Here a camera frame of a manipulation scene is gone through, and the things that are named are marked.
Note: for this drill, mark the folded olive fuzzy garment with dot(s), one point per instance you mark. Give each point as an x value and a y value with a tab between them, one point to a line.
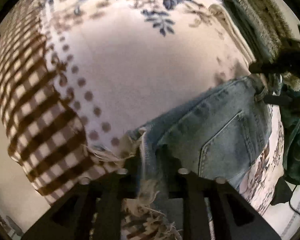
271	23

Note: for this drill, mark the dark green fleece blanket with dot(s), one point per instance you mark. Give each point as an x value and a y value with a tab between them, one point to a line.
295	134

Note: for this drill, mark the folded dark teal garment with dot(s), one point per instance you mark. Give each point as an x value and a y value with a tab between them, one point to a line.
247	29

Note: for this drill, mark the floral bed blanket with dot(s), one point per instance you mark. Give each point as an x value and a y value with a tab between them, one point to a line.
77	76

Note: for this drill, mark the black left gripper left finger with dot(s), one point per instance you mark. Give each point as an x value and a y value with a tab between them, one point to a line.
93	210

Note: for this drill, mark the black cloth item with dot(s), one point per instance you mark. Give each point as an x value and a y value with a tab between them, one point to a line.
282	193

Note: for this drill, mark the folded cream garment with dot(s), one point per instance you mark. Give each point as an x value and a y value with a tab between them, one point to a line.
228	24

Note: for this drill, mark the blue denim shorts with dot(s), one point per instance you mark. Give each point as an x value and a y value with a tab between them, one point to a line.
220	133

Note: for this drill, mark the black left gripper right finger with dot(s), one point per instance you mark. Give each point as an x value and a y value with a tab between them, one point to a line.
210	209

